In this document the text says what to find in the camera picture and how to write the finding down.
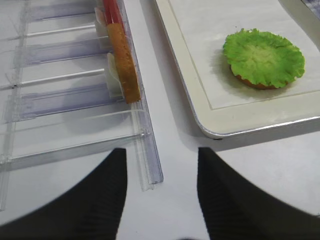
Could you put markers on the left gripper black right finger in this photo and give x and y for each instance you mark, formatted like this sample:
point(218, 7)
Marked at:
point(233, 208)

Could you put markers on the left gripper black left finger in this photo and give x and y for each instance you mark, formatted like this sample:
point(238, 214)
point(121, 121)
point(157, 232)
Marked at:
point(91, 210)

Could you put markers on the bread slice under lettuce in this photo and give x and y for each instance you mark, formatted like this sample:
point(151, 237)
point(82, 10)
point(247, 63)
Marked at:
point(257, 86)

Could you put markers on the brown bread slice in rack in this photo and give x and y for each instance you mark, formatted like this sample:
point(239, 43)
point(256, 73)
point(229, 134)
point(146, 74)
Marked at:
point(124, 63)

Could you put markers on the green lettuce leaf on tray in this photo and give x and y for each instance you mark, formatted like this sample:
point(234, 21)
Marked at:
point(263, 57)

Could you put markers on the red tomato slice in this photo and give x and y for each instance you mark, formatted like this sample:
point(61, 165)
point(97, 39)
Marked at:
point(112, 13)

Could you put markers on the clear acrylic divider rack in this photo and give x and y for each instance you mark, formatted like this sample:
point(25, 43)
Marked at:
point(54, 100)

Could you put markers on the white pusher block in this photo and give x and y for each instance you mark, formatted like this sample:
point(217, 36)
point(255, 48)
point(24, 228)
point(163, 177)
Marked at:
point(111, 77)
point(101, 28)

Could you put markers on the white pusher block upper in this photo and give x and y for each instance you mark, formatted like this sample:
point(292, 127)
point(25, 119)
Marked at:
point(101, 28)

